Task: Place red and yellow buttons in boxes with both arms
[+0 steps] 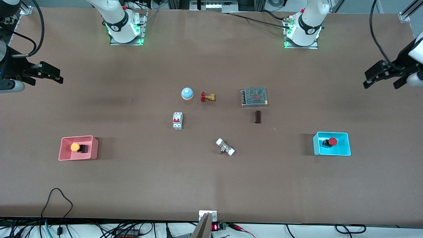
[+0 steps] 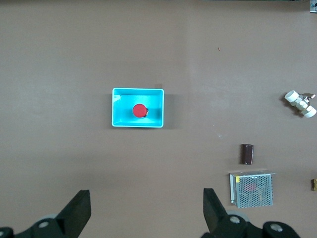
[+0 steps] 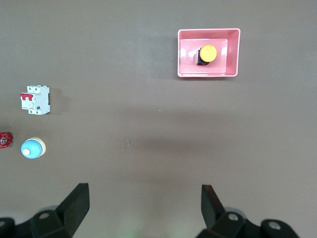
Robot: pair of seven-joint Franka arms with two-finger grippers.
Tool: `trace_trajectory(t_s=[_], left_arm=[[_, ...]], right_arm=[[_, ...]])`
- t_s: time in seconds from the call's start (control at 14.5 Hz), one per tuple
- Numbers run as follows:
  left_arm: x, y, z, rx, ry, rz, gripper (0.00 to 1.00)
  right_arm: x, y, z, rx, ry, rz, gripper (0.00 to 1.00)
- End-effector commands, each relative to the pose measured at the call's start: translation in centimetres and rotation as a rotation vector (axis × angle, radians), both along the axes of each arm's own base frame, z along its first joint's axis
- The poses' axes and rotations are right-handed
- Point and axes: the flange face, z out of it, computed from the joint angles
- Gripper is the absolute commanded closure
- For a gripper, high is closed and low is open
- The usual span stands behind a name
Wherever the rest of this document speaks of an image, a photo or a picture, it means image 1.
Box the yellow push button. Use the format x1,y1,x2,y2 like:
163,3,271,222
70,142,89,154

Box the cyan plastic box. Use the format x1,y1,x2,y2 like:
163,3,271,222
313,132,351,156

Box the pink plastic box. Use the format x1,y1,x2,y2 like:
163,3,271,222
58,135,99,161

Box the metal mesh power supply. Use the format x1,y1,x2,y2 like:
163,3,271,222
241,87,269,108

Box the metal valve white caps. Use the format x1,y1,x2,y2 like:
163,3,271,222
216,138,236,156

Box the black power strip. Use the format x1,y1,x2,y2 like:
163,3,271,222
112,229,140,238

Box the red clip lead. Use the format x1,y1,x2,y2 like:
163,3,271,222
227,223,255,238

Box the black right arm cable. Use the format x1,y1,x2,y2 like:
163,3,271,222
0,0,45,57

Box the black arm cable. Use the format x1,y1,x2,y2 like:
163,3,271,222
369,0,399,68
0,0,45,57

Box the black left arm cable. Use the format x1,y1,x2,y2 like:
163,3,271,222
369,0,399,68

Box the aluminium frame profile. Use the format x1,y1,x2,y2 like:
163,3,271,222
399,0,423,23
9,0,33,16

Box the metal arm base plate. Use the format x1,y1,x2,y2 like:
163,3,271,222
109,9,148,46
283,16,319,50

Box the black looped cable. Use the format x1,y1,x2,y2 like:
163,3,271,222
41,188,73,236

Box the black cable on table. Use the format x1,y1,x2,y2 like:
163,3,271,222
227,12,292,29

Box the black coiled cable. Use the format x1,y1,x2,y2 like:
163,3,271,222
335,224,366,234

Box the aluminium camera mount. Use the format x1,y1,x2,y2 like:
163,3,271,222
191,210,218,238

